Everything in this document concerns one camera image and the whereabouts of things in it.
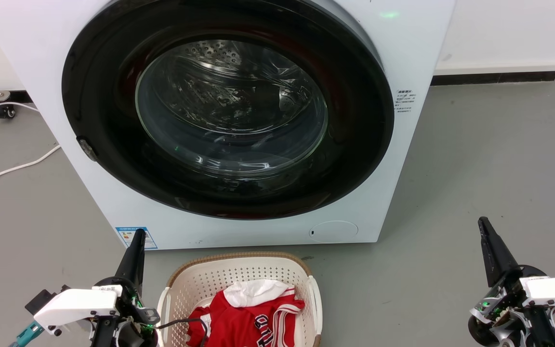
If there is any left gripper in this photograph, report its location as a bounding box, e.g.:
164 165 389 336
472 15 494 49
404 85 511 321
92 229 160 347

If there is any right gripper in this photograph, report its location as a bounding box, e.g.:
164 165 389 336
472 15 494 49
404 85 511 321
468 217 555 347

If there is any cream perforated laundry basket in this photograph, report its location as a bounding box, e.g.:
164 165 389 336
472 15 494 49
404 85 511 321
156 252 323 347

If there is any blue energy label sticker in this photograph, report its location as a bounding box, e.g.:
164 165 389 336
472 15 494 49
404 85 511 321
115 227 159 250

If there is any grey door latch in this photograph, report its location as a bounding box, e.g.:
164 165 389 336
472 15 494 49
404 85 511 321
78 137 99 162

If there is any red basketball jersey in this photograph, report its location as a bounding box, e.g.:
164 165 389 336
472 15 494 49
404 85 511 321
186 288 305 347

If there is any white garment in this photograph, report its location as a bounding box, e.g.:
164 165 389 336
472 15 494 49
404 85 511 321
224 279 295 308

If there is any white front-load washing machine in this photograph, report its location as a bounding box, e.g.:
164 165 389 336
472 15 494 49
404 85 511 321
0 0 456 250

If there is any round white filter cover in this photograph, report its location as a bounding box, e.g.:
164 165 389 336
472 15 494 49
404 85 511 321
309 221 359 243

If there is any black round washer door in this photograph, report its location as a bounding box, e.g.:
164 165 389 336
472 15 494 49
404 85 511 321
62 0 395 220

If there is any small printed text label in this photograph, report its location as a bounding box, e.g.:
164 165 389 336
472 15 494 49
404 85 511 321
395 89 417 114

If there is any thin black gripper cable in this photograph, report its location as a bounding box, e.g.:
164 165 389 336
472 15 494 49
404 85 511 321
155 317 208 347

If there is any teal cable clip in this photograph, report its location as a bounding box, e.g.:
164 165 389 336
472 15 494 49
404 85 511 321
10 322 44 347

